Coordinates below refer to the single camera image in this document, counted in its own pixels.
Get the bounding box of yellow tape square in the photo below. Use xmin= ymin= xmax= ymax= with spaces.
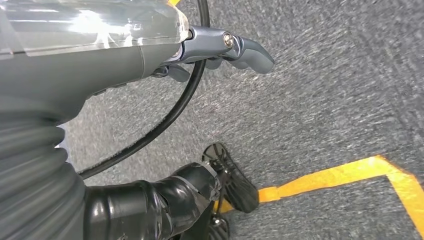
xmin=213 ymin=154 xmax=424 ymax=238

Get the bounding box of black robot foot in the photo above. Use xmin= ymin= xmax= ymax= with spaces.
xmin=201 ymin=143 xmax=260 ymax=240

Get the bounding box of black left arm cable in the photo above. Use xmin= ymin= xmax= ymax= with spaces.
xmin=76 ymin=0 xmax=212 ymax=180

